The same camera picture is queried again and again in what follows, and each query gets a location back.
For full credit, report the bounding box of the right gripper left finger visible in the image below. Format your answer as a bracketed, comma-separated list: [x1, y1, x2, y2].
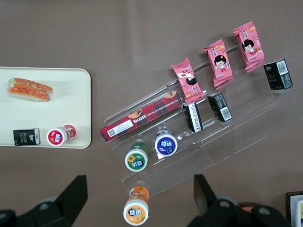
[15, 175, 88, 227]

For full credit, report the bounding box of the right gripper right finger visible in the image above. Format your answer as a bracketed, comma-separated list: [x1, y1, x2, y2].
[187, 174, 248, 227]

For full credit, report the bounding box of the triangle sandwich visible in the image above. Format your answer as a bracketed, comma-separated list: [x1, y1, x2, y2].
[7, 78, 54, 102]

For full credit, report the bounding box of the dark brown base tray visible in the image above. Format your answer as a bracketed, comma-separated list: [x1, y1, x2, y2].
[285, 191, 303, 227]

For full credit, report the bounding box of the beige plastic serving tray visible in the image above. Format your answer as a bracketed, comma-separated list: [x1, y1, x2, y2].
[0, 67, 92, 149]

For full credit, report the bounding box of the orange cap gum bottle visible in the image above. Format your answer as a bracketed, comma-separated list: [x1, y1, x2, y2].
[123, 186, 150, 227]

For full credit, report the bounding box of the red cap gum bottle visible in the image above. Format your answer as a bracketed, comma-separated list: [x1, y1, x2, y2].
[46, 124, 77, 147]

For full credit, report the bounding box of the clear acrylic stepped stand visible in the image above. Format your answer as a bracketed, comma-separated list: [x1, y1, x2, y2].
[104, 44, 303, 198]

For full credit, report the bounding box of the blue cap gum bottle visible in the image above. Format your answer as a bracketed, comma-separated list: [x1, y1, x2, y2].
[154, 129, 178, 157]

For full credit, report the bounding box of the small black carton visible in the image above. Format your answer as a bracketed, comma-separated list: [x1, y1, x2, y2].
[207, 92, 233, 122]
[13, 128, 41, 146]
[182, 102, 204, 133]
[263, 58, 294, 91]

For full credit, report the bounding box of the green cap gum bottle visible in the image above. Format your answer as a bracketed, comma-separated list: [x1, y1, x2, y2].
[125, 141, 149, 172]

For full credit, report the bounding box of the white rectangular dish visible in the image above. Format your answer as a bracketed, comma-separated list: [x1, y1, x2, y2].
[290, 196, 303, 227]

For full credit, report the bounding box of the red tartan shortbread box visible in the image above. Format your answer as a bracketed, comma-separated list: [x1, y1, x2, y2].
[99, 90, 183, 142]

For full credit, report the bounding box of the pink cartoon snack pack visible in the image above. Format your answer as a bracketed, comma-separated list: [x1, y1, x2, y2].
[233, 21, 265, 73]
[204, 39, 235, 88]
[170, 56, 205, 103]

